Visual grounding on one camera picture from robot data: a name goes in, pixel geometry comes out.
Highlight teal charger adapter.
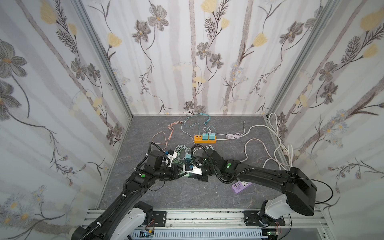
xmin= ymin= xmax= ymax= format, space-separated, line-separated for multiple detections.
xmin=208 ymin=133 xmax=216 ymax=141
xmin=185 ymin=154 xmax=192 ymax=161
xmin=202 ymin=133 xmax=209 ymax=141

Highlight light green charging cable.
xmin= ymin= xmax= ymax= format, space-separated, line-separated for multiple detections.
xmin=172 ymin=146 xmax=193 ymax=176

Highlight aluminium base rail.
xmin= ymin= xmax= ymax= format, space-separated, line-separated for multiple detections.
xmin=77 ymin=208 xmax=328 ymax=240

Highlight white power strip cords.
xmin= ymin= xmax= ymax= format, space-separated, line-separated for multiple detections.
xmin=215 ymin=112 xmax=296 ymax=172

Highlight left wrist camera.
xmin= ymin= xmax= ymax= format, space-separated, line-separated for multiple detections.
xmin=163 ymin=150 xmax=178 ymax=167

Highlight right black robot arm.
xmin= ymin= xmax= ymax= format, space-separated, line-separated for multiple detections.
xmin=190 ymin=145 xmax=321 ymax=228

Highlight purple power strip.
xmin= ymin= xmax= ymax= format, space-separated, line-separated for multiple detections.
xmin=232 ymin=181 xmax=252 ymax=194

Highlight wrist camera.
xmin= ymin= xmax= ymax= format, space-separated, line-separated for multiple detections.
xmin=163 ymin=150 xmax=178 ymax=167
xmin=183 ymin=166 xmax=203 ymax=177

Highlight pink multi-head charging cable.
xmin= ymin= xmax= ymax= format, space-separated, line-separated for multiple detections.
xmin=150 ymin=119 xmax=184 ymax=148

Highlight white USB cable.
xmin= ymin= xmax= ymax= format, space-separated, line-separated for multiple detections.
xmin=215 ymin=120 xmax=247 ymax=141

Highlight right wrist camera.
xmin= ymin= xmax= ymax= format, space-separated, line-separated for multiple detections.
xmin=183 ymin=166 xmax=203 ymax=177

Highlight teal charging cable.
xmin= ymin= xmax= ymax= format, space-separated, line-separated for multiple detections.
xmin=179 ymin=113 xmax=212 ymax=142

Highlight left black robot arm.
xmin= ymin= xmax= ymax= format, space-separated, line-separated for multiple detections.
xmin=71 ymin=142 xmax=184 ymax=240

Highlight orange power strip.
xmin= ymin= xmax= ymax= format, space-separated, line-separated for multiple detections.
xmin=194 ymin=135 xmax=217 ymax=144

